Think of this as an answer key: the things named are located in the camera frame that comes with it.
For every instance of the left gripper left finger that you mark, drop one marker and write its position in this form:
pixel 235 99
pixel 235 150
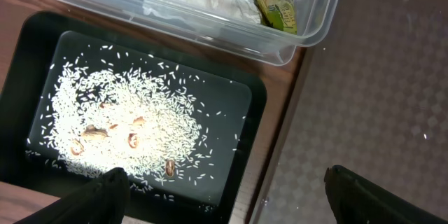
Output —
pixel 101 201

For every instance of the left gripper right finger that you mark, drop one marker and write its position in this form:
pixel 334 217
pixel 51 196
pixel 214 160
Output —
pixel 356 200

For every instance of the pile of rice scraps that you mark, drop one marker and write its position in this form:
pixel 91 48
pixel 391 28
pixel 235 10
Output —
pixel 172 128

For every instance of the yellow green snack wrapper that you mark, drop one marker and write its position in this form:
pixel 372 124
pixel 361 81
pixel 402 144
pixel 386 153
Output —
pixel 278 14

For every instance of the black waste tray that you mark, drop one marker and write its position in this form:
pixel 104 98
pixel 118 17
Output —
pixel 41 36

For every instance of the brown serving tray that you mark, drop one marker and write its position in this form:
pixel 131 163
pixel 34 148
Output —
pixel 371 97

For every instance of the clear plastic bin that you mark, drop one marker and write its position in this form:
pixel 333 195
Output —
pixel 254 41

